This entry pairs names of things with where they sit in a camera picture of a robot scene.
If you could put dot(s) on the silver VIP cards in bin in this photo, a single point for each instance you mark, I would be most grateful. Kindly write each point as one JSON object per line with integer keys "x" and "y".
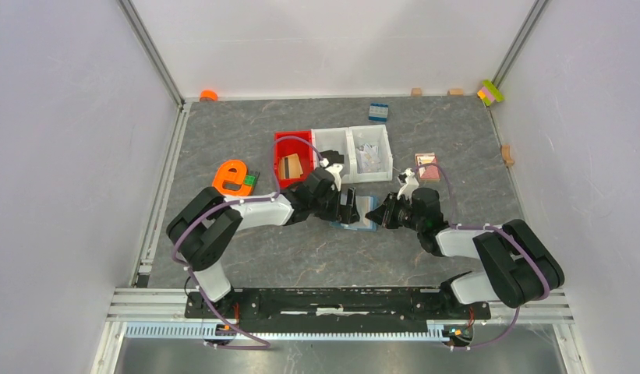
{"x": 368, "y": 160}

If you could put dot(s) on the blue and grey brick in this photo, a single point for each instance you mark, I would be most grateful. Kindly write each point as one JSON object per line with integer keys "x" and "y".
{"x": 378, "y": 112}

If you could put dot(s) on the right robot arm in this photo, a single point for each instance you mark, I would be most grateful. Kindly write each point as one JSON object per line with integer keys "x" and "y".
{"x": 517, "y": 266}

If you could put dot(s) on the blue toothed rail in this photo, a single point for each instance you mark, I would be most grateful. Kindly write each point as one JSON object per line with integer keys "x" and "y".
{"x": 210, "y": 331}

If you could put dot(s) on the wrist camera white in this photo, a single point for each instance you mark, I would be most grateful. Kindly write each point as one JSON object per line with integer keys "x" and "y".
{"x": 335, "y": 170}
{"x": 408, "y": 182}

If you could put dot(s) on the playing card box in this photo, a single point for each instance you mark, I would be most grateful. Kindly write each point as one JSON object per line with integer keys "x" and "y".
{"x": 427, "y": 169}

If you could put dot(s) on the gold cards in red bin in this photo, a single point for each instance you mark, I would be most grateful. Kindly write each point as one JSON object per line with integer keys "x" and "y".
{"x": 290, "y": 167}

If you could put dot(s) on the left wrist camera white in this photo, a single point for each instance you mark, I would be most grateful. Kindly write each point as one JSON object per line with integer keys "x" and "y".
{"x": 335, "y": 170}

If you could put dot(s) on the aluminium frame post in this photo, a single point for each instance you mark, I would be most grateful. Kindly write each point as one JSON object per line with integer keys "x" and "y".
{"x": 520, "y": 39}
{"x": 147, "y": 43}

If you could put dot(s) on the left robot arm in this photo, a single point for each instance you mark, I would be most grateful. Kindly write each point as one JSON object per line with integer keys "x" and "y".
{"x": 203, "y": 230}

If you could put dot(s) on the black card in bin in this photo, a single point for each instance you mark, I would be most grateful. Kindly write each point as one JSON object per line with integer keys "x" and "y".
{"x": 329, "y": 157}

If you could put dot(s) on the red plastic bin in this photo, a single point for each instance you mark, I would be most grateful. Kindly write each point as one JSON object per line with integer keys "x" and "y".
{"x": 289, "y": 142}

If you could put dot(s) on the white plastic bin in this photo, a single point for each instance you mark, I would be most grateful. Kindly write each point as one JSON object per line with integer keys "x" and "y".
{"x": 340, "y": 140}
{"x": 376, "y": 135}

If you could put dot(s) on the orange tape roll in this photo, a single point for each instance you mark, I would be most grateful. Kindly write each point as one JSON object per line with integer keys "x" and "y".
{"x": 208, "y": 95}

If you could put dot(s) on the aluminium frame post right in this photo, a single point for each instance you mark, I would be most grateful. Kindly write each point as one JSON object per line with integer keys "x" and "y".
{"x": 520, "y": 39}

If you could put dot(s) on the colourful brick stack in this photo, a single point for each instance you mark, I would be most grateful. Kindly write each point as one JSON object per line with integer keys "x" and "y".
{"x": 489, "y": 94}

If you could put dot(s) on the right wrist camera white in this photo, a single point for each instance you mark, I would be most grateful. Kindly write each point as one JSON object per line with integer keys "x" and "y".
{"x": 408, "y": 182}

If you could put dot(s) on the white middle plastic bin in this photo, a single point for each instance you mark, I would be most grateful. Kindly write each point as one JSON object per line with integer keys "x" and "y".
{"x": 340, "y": 140}

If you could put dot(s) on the wooden arch block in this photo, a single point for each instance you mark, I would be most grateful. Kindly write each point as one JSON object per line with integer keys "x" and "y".
{"x": 505, "y": 151}

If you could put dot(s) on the white right plastic bin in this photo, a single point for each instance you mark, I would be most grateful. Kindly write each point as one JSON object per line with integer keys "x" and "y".
{"x": 376, "y": 135}

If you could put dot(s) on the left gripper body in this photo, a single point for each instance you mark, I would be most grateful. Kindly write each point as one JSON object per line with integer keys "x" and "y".
{"x": 329, "y": 206}

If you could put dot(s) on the green toy brick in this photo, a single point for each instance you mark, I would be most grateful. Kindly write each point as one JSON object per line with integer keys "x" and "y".
{"x": 250, "y": 181}

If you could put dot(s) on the orange plastic loop toy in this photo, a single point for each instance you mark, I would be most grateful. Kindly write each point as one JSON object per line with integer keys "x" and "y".
{"x": 228, "y": 179}

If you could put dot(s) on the blue card holder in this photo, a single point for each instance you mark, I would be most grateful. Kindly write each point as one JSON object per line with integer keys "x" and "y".
{"x": 363, "y": 205}

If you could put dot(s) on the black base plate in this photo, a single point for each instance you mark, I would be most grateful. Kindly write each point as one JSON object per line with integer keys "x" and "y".
{"x": 344, "y": 310}

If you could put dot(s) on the dark grey brick plate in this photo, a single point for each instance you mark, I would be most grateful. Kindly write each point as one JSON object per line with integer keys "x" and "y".
{"x": 254, "y": 173}

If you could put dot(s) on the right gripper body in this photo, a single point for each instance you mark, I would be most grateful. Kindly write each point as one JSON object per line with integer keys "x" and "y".
{"x": 398, "y": 213}

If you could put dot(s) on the aluminium frame post left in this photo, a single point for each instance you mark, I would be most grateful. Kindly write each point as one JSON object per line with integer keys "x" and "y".
{"x": 147, "y": 43}

